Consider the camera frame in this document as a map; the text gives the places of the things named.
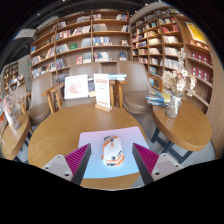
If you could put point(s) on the tall wooden bookshelf unit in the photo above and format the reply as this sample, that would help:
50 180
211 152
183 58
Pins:
163 43

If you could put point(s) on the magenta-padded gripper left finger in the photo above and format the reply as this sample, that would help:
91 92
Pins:
60 165

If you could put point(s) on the white framed red picture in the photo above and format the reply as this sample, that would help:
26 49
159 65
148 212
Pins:
76 86

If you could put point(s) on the stack of colourful books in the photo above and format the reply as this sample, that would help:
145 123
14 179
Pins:
156 98

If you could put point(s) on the dark cover book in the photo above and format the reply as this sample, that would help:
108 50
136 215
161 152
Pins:
91 87

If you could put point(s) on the pink blue gradient mouse pad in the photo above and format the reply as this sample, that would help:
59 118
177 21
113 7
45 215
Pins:
96 140

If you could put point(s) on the white sign on wooden base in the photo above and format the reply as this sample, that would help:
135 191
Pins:
102 90

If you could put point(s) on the small distant bookshelf unit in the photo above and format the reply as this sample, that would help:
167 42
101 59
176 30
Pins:
10 73

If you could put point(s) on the flat pile of blue books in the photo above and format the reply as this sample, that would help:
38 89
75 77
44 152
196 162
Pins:
117 77

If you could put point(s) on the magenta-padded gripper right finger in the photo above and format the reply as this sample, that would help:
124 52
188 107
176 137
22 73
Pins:
165 165

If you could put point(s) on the white orange computer mouse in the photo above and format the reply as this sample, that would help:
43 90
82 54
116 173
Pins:
112 151

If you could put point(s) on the glass vase with dried flowers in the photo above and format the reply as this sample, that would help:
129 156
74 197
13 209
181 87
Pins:
173 106
14 121

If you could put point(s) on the yellow poster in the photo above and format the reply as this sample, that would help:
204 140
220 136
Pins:
195 32

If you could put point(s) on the beige wooden-armed armchair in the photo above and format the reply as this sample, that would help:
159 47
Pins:
83 68
135 80
41 88

